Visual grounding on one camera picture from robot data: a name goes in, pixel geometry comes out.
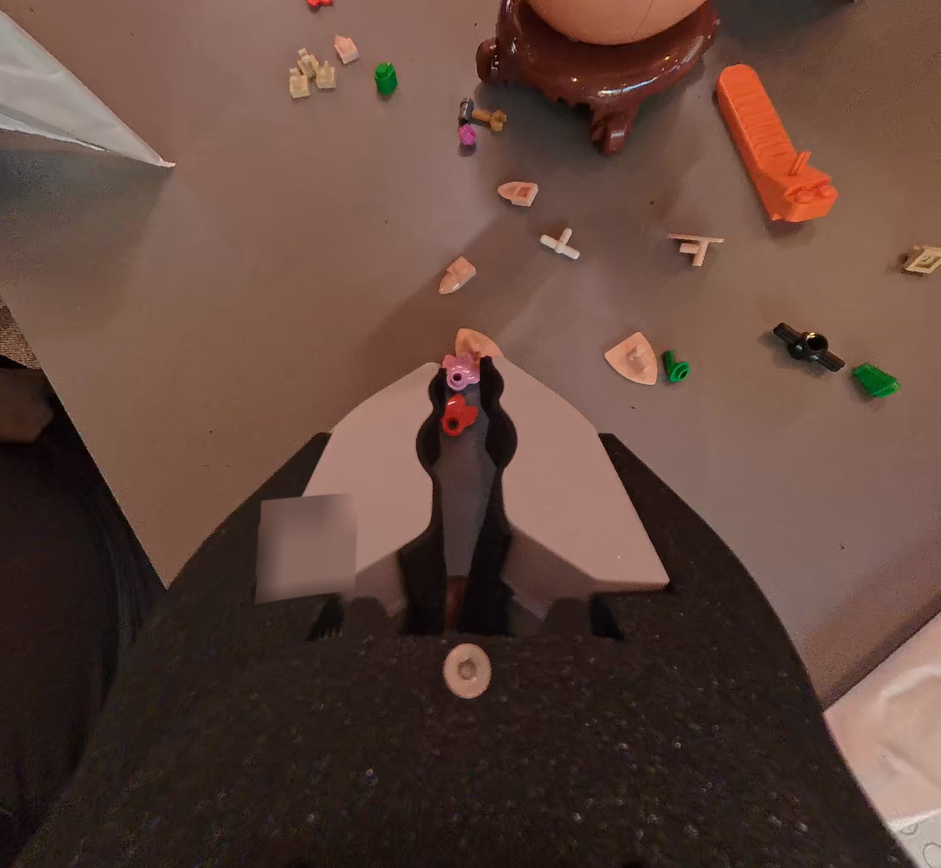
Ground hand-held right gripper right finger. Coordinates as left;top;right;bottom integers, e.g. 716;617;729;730
457;356;670;634

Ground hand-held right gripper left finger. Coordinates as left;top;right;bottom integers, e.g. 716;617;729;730
303;361;451;635

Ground grey desk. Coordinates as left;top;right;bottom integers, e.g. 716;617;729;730
0;0;941;707

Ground pink petal brick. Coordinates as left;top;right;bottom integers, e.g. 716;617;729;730
454;328;504;362
604;332;659;386

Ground pale pink branch brick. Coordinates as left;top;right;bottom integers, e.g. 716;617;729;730
667;232;725;268

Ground black bar connector brick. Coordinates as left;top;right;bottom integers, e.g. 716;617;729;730
772;323;846;373

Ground green wedge brick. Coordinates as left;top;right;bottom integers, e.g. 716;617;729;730
853;362;901;399

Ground person's dark trousers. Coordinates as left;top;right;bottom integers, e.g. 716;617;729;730
0;361;166;868

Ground grey and yellow pin brick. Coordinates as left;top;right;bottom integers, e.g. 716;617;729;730
457;98;508;133

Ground cluster of tan pink pieces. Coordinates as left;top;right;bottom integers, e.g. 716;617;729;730
288;34;399;99

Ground orange brick separator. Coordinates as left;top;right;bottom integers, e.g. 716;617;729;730
715;63;839;224

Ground toy brick orchid pot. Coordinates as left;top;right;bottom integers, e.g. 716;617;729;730
475;0;762;155

